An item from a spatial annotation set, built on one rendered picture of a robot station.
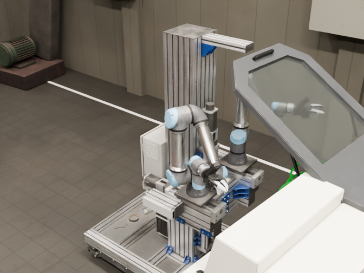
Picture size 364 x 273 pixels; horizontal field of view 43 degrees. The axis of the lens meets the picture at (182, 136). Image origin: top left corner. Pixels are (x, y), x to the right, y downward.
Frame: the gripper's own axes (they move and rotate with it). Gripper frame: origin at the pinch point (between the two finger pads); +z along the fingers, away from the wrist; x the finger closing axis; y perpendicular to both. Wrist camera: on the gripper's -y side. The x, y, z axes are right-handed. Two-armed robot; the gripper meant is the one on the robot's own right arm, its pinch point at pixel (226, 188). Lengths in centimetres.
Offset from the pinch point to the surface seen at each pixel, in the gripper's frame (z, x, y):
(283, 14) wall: -249, -218, -39
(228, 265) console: 47, 26, 5
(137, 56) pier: -441, -128, 66
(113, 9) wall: -495, -106, 12
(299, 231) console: 50, -6, -8
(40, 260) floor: -153, 66, 156
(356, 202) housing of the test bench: 42, -46, -11
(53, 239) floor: -176, 50, 154
